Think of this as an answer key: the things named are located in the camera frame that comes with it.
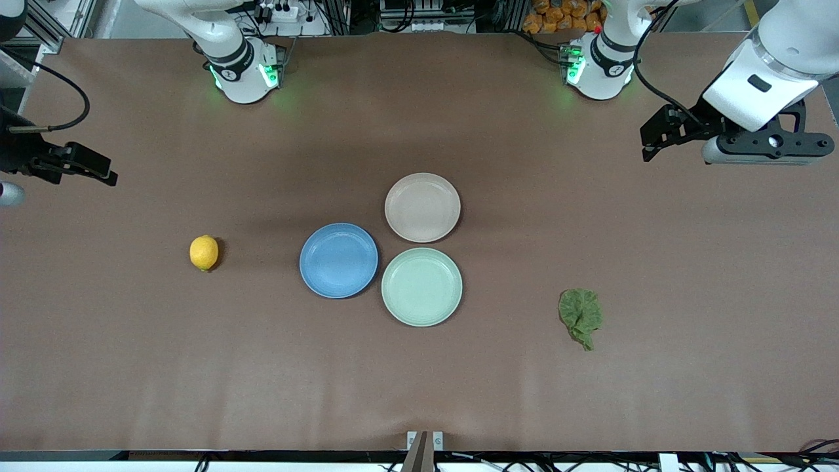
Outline yellow lemon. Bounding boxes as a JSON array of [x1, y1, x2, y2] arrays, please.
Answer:
[[189, 235, 220, 273]]

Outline green lettuce leaf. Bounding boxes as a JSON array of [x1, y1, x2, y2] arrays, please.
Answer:
[[558, 288, 604, 351]]

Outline bag of orange fruits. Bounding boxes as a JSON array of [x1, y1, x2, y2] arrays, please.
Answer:
[[522, 0, 608, 35]]

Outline white power strip black plugs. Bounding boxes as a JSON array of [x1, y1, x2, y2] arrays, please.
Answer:
[[252, 0, 303, 24]]

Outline beige pink plate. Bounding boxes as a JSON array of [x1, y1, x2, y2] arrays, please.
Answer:
[[384, 172, 462, 244]]

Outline blue plate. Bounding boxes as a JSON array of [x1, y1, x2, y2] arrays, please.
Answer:
[[299, 223, 380, 300]]

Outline pale green plate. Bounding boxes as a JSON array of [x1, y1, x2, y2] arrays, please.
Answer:
[[381, 247, 463, 328]]

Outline aluminium frame profile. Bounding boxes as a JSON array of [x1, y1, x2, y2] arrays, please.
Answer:
[[12, 0, 98, 54]]

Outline metal bracket on table edge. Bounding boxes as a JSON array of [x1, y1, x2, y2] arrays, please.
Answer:
[[401, 430, 445, 472]]

